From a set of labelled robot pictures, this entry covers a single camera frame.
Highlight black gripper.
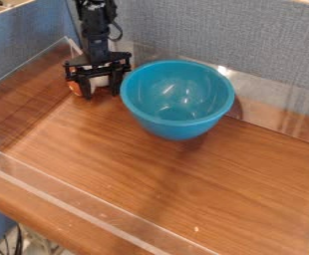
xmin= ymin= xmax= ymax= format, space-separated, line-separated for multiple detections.
xmin=63 ymin=52 xmax=132 ymax=100

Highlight brown and white toy mushroom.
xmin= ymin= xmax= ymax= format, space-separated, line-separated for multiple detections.
xmin=67 ymin=76 xmax=110 ymax=97

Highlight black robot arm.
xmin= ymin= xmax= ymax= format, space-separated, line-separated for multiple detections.
xmin=63 ymin=0 xmax=132 ymax=100

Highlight blue plastic bowl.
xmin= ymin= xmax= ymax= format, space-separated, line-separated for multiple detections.
xmin=120 ymin=60 xmax=235 ymax=140

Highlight clear acrylic tray barrier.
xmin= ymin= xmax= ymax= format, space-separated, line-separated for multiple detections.
xmin=0 ymin=40 xmax=309 ymax=255

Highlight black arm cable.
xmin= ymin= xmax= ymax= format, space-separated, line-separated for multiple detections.
xmin=107 ymin=20 xmax=126 ymax=42

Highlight black cables under table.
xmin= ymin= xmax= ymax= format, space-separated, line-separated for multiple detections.
xmin=0 ymin=222 xmax=25 ymax=255

